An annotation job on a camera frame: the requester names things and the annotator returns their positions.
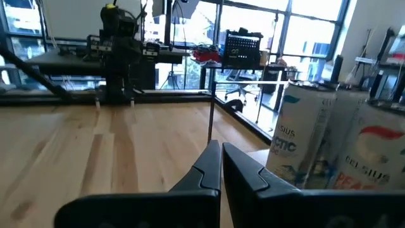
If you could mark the black metal shelf frame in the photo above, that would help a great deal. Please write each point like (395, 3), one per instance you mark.
(211, 111)

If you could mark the black perforated crate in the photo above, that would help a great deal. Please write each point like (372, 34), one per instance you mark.
(242, 50)

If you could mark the black background desk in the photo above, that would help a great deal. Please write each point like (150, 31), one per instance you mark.
(253, 67)

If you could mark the dark grey desk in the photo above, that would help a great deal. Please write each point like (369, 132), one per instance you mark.
(63, 63)

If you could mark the red bundle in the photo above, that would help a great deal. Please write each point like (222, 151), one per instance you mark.
(207, 56)

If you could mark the wooden shelf board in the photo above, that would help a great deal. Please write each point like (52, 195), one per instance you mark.
(257, 156)

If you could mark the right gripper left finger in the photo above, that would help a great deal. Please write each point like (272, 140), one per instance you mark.
(190, 209)

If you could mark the large window with dark frame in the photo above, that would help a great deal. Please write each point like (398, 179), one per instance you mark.
(313, 31)

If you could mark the grey partition panel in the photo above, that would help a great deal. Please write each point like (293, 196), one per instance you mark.
(72, 19)

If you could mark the office chair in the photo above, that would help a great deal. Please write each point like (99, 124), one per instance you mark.
(239, 92)

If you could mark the black aluminium table frame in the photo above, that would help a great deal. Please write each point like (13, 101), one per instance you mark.
(174, 95)

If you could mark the black tripod stand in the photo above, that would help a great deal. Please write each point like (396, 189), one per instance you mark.
(168, 25)

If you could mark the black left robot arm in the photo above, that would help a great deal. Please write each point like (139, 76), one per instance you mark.
(118, 79)

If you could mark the white Celsius Peach Vibe can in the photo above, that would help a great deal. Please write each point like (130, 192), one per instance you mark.
(373, 152)

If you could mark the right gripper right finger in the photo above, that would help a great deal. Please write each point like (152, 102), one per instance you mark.
(269, 209)

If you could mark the black diagonal beam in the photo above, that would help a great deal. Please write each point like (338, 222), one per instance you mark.
(31, 71)

